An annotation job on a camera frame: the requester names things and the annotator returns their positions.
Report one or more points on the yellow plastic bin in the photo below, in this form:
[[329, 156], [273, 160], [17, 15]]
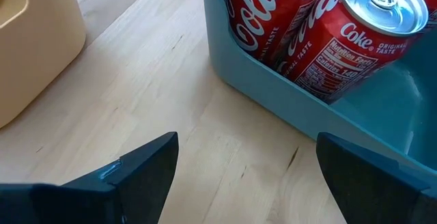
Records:
[[34, 56]]

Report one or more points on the blue plastic bin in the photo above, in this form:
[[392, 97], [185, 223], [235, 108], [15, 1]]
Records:
[[273, 91]]

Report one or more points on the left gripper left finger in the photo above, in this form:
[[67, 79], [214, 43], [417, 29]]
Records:
[[88, 200]]

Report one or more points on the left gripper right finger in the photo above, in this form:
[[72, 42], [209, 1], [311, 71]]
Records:
[[375, 190]]

